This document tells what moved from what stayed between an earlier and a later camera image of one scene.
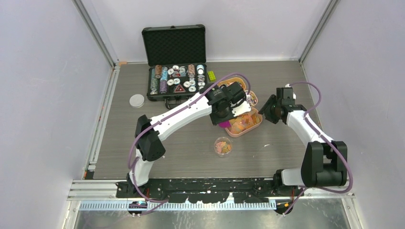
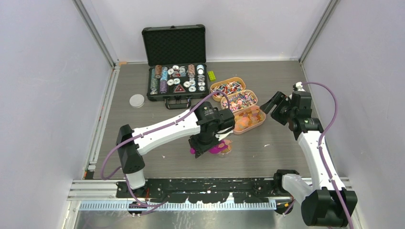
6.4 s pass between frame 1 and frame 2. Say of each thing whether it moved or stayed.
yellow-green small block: stayed
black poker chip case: stayed
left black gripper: moved
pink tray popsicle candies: stayed
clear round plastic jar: stayed
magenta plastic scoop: moved
